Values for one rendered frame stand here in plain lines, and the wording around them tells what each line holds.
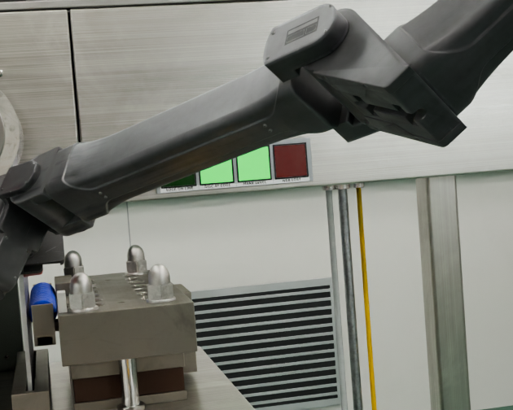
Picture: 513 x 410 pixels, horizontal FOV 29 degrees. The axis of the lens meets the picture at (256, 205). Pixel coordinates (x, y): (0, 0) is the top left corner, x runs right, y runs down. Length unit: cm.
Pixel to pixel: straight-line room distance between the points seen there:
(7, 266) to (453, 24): 53
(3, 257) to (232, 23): 69
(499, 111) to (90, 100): 67
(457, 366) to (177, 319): 81
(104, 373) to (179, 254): 268
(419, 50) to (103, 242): 325
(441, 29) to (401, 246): 346
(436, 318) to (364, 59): 118
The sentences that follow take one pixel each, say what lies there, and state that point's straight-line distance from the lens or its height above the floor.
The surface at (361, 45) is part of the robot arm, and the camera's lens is 74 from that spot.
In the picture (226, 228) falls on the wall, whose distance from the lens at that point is 395.
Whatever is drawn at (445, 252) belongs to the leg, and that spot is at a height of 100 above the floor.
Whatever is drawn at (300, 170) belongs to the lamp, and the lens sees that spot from 159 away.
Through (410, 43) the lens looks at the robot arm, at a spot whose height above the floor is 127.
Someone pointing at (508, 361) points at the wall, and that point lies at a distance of 440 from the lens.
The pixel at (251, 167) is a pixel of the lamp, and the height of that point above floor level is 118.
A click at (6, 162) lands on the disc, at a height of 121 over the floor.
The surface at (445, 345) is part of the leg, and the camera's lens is 188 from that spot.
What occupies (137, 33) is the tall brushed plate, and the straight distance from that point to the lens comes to 157.
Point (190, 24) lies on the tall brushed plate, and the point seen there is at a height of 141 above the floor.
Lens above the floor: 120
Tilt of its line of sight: 3 degrees down
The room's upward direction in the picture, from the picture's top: 4 degrees counter-clockwise
